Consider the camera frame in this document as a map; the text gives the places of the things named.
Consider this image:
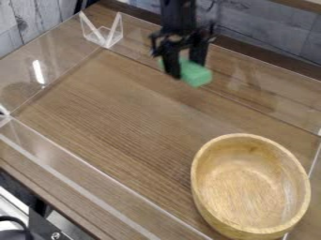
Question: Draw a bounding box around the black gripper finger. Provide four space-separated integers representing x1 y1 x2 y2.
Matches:
190 37 210 66
162 39 180 79

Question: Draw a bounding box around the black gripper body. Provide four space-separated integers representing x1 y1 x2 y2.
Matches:
150 22 216 57

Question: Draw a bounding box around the green rectangular block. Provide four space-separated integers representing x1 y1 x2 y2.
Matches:
174 57 212 88

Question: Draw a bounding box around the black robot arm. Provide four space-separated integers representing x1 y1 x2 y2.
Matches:
150 0 216 80

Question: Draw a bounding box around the wooden bowl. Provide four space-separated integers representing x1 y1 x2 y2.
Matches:
190 133 311 240

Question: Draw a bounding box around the clear acrylic corner bracket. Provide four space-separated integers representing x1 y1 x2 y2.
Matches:
79 11 123 49

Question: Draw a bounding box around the clear acrylic tray wall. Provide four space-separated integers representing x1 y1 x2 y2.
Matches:
0 6 321 240

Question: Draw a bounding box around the black metal table bracket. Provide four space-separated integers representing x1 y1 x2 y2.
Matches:
28 209 72 240

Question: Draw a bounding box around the black cable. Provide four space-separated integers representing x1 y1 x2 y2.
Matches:
0 213 39 240

